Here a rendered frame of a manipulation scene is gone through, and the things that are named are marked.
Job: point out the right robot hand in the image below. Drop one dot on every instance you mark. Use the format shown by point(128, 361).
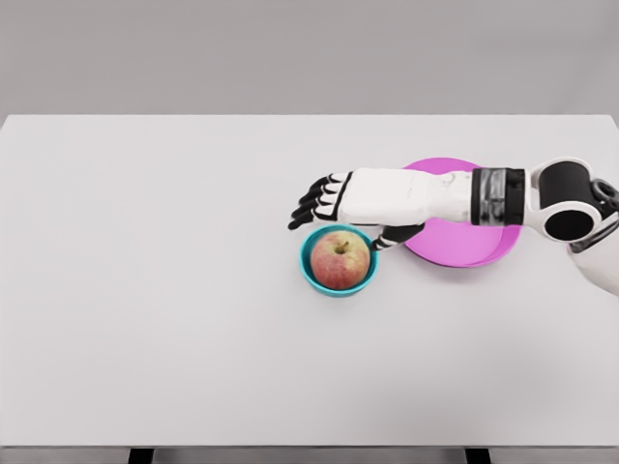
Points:
point(382, 195)

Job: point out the red yellow apple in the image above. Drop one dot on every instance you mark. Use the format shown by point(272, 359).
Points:
point(340, 260)

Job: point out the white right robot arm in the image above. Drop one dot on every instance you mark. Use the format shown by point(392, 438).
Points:
point(503, 198)

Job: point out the pink plate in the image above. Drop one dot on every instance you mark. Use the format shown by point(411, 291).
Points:
point(454, 244)

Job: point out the blue bowl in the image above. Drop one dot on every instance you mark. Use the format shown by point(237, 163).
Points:
point(309, 270)

